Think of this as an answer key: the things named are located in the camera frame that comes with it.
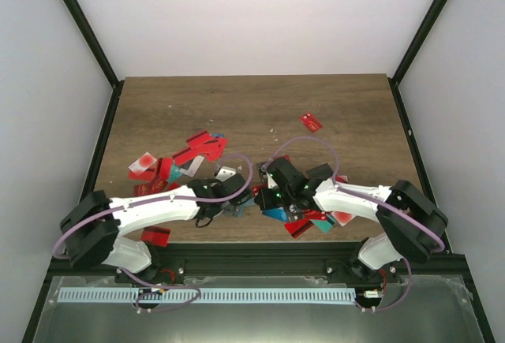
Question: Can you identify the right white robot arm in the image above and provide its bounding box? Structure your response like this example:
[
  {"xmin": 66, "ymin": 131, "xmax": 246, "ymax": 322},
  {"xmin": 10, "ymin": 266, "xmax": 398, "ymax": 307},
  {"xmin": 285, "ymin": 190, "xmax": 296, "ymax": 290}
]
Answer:
[{"xmin": 253, "ymin": 157, "xmax": 448, "ymax": 282}]

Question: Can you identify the blue leather card holder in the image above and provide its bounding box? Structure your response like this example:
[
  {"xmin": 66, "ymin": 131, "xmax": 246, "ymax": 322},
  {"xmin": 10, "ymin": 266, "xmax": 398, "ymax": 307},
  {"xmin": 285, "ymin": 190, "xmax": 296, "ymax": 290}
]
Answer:
[{"xmin": 223, "ymin": 198, "xmax": 256, "ymax": 217}]

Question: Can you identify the lone red card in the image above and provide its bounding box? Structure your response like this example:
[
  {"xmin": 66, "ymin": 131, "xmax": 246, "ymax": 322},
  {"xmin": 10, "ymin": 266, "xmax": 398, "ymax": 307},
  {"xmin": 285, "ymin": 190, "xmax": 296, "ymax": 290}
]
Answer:
[{"xmin": 299, "ymin": 113, "xmax": 323, "ymax": 133}]

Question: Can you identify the white red circle card right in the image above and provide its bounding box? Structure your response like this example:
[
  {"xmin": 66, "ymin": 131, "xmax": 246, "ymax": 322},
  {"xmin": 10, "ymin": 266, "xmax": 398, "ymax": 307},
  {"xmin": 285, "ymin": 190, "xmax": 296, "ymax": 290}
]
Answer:
[{"xmin": 330, "ymin": 211, "xmax": 356, "ymax": 226}]

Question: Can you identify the red card black stripe right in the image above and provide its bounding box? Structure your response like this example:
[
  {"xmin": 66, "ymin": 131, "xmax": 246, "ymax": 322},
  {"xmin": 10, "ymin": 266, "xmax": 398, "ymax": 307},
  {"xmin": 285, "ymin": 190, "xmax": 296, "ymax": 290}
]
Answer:
[{"xmin": 284, "ymin": 219, "xmax": 313, "ymax": 239}]

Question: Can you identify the red card black stripe front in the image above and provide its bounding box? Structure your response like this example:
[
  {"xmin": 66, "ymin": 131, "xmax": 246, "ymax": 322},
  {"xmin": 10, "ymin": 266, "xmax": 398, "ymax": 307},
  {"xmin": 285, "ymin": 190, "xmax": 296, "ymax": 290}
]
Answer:
[{"xmin": 140, "ymin": 226, "xmax": 171, "ymax": 247}]

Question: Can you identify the red cards top left pile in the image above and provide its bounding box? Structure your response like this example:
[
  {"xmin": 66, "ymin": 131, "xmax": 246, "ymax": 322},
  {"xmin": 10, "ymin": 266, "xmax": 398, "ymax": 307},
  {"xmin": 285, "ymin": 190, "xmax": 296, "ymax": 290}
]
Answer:
[{"xmin": 172, "ymin": 130, "xmax": 228, "ymax": 166}]

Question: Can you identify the white red circle card left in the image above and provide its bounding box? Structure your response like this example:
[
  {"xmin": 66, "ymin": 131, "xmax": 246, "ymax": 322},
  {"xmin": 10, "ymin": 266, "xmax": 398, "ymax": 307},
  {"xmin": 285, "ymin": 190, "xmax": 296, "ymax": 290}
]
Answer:
[{"xmin": 129, "ymin": 152, "xmax": 157, "ymax": 174}]

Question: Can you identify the black card right pile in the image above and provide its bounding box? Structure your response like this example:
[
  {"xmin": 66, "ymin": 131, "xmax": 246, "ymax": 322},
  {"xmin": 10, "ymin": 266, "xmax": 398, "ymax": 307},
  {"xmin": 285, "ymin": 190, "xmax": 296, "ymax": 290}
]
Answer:
[{"xmin": 307, "ymin": 163, "xmax": 334, "ymax": 181}]

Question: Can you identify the red card black stripe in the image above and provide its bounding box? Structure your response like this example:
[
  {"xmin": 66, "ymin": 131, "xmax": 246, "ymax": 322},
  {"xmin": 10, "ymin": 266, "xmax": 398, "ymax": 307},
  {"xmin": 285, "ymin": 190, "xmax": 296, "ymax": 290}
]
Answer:
[
  {"xmin": 284, "ymin": 219, "xmax": 313, "ymax": 239},
  {"xmin": 140, "ymin": 226, "xmax": 171, "ymax": 247}
]

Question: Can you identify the light blue slotted cable duct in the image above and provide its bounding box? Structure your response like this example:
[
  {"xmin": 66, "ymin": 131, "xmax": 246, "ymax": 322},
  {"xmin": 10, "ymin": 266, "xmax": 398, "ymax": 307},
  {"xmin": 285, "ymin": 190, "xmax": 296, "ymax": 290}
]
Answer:
[{"xmin": 58, "ymin": 287, "xmax": 356, "ymax": 305}]

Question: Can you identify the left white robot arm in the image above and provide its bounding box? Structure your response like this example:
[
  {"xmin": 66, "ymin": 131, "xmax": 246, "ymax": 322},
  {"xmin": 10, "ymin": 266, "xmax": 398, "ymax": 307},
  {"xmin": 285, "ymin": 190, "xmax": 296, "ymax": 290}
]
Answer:
[{"xmin": 54, "ymin": 173, "xmax": 253, "ymax": 283}]

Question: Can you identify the black aluminium frame rail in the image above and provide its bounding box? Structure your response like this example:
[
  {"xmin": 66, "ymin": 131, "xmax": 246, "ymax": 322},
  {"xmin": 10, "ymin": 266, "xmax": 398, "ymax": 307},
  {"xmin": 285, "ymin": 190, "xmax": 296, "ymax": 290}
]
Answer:
[{"xmin": 47, "ymin": 241, "xmax": 469, "ymax": 277}]

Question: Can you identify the white red circle card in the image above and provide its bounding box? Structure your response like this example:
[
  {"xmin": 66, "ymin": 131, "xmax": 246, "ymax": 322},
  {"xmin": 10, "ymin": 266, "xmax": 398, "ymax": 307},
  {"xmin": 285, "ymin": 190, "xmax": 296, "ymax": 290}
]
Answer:
[
  {"xmin": 129, "ymin": 152, "xmax": 157, "ymax": 174},
  {"xmin": 330, "ymin": 211, "xmax": 356, "ymax": 226}
]

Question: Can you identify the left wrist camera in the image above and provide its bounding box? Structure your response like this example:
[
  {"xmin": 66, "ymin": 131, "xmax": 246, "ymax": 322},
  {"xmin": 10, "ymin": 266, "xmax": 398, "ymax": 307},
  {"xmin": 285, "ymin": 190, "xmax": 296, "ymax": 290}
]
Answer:
[{"xmin": 215, "ymin": 166, "xmax": 236, "ymax": 181}]

